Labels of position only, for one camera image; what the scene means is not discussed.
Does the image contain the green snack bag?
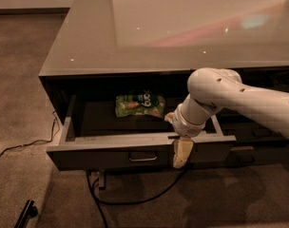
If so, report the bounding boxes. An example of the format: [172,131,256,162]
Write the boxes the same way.
[115,90,165,118]

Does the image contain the dark drawer cabinet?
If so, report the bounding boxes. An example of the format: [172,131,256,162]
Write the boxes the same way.
[38,0,289,176]

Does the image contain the thin cable at left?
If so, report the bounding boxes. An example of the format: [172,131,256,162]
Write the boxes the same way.
[0,111,58,162]

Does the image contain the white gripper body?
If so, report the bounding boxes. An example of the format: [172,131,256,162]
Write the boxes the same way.
[172,104,205,138]

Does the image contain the dark drawer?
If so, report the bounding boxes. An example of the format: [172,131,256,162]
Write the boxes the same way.
[225,144,289,166]
[47,95,237,171]
[221,123,286,143]

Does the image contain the black cable on floor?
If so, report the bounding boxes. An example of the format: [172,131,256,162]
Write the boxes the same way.
[86,169,188,228]

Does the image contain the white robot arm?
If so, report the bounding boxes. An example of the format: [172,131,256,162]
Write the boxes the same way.
[164,67,289,168]

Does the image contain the black bar bottom left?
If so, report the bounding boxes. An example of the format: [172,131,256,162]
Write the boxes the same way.
[14,199,38,228]

